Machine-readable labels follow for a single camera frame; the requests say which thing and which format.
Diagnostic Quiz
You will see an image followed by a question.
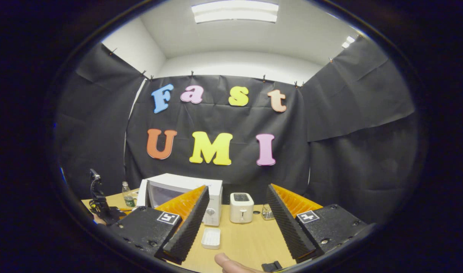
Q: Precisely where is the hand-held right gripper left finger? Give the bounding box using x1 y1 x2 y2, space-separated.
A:
110 185 210 265

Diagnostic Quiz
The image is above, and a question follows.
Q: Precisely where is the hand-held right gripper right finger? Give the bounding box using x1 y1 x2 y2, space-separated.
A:
266 184 368 264

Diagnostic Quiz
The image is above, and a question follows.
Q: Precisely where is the white microwave oven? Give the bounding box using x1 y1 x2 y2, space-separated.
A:
136 173 224 227

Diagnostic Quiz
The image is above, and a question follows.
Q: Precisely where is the white rectangular dish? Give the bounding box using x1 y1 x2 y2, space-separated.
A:
201 227 221 249

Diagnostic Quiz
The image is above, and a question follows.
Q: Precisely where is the clear plastic water bottle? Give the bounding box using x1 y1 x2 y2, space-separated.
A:
122 181 136 208

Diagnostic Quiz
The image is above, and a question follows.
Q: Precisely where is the white toaster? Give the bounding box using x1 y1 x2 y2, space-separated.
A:
230 192 255 224

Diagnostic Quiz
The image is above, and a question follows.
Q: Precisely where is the large ceiling light panel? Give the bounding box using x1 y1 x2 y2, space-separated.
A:
191 0 279 24

